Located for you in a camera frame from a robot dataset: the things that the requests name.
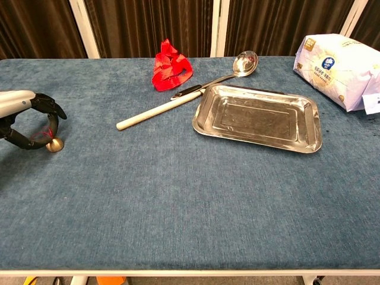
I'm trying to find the left black-white robot hand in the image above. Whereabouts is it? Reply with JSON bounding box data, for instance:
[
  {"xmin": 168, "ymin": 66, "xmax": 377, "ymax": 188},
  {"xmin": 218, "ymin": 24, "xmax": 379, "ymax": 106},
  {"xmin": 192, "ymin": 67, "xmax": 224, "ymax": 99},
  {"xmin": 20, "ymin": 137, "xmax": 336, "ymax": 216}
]
[{"xmin": 0, "ymin": 90, "xmax": 68, "ymax": 150}]

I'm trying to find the red ribbon strap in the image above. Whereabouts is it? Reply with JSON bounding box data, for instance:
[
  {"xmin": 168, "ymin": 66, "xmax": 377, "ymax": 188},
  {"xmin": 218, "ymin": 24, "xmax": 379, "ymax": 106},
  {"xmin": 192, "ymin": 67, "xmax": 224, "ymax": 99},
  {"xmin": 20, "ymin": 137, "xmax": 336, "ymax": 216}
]
[{"xmin": 151, "ymin": 38, "xmax": 194, "ymax": 92}]

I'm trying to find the steel ladle black handle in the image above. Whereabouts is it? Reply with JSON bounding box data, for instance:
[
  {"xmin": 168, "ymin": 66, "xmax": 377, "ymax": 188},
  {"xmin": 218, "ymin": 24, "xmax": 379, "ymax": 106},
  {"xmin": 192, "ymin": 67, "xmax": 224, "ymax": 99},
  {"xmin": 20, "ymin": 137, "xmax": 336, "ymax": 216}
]
[{"xmin": 170, "ymin": 50, "xmax": 259, "ymax": 101}]

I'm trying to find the white frame post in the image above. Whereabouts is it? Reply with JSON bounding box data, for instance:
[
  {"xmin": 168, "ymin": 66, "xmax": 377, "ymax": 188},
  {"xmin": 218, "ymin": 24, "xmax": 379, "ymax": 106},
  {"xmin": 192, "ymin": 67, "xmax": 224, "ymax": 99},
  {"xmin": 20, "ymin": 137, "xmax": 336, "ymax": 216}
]
[
  {"xmin": 69, "ymin": 0, "xmax": 101, "ymax": 59},
  {"xmin": 210, "ymin": 0, "xmax": 230, "ymax": 58},
  {"xmin": 340, "ymin": 0, "xmax": 369, "ymax": 36}
]

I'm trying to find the pale wooden stick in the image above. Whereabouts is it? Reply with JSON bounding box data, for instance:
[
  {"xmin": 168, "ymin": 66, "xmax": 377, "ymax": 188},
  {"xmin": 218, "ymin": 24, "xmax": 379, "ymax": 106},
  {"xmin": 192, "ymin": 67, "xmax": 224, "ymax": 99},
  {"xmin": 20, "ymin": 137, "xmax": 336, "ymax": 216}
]
[{"xmin": 116, "ymin": 88, "xmax": 205, "ymax": 131}]

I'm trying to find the blue table cloth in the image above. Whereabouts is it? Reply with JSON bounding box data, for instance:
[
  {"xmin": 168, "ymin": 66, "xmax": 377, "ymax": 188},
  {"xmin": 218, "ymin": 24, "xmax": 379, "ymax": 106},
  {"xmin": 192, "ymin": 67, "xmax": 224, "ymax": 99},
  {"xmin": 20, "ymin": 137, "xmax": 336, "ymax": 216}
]
[{"xmin": 0, "ymin": 56, "xmax": 380, "ymax": 271}]

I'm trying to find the white tissue paper pack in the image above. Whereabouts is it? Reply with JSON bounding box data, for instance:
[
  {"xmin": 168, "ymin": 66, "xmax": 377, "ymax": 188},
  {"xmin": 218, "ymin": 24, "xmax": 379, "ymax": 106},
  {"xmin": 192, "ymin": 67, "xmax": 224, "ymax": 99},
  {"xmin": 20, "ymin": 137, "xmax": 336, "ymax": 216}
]
[{"xmin": 293, "ymin": 33, "xmax": 380, "ymax": 115}]

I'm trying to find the rectangular stainless steel tray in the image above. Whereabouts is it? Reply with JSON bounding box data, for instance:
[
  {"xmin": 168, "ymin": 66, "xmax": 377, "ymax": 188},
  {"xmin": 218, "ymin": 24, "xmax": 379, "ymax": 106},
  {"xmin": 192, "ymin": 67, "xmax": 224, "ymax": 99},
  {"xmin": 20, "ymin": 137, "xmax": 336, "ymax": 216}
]
[{"xmin": 192, "ymin": 84, "xmax": 323, "ymax": 154}]

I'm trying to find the orange object under table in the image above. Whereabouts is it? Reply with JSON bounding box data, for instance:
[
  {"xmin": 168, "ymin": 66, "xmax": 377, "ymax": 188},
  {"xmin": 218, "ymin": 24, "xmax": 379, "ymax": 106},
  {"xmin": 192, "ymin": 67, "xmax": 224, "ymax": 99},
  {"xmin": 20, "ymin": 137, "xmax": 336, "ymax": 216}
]
[{"xmin": 96, "ymin": 276, "xmax": 125, "ymax": 285}]

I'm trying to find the dark brown curtain panel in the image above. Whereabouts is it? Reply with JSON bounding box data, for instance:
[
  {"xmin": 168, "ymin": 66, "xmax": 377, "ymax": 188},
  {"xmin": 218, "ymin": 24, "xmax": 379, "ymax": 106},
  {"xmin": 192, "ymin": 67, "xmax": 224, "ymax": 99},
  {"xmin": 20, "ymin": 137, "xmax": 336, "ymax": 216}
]
[
  {"xmin": 224, "ymin": 0, "xmax": 356, "ymax": 57},
  {"xmin": 84, "ymin": 0, "xmax": 214, "ymax": 59},
  {"xmin": 350, "ymin": 0, "xmax": 380, "ymax": 51},
  {"xmin": 0, "ymin": 0, "xmax": 88, "ymax": 60}
]

